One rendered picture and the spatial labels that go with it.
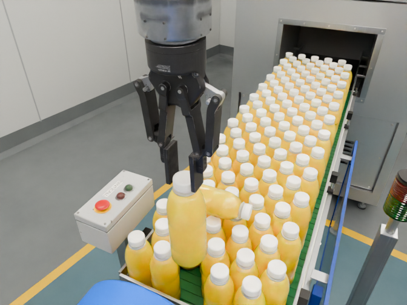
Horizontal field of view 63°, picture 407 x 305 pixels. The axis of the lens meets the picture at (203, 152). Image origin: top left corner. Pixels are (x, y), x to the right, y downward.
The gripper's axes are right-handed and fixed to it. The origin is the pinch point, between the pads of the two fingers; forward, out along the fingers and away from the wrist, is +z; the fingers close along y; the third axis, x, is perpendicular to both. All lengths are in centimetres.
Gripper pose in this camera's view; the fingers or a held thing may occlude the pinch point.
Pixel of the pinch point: (183, 166)
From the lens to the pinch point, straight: 52.3
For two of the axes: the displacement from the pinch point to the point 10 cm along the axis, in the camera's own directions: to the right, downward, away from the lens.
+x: 4.4, -5.2, 7.3
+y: 9.0, 2.4, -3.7
